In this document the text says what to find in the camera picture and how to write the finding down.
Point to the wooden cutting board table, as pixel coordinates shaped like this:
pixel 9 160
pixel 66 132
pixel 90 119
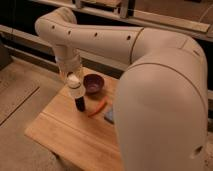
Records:
pixel 88 142

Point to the purple bowl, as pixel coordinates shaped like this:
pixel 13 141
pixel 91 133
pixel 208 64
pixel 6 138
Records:
pixel 93 83

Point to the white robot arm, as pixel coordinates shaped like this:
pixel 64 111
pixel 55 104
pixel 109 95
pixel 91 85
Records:
pixel 161 102

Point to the blue sponge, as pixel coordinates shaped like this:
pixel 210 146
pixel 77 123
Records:
pixel 109 116

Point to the orange carrot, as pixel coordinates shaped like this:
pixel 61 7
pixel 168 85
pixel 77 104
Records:
pixel 99 107

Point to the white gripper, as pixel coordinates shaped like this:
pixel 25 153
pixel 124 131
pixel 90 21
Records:
pixel 69 61

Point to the black eraser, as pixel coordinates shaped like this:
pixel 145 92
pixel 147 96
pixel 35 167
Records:
pixel 80 104

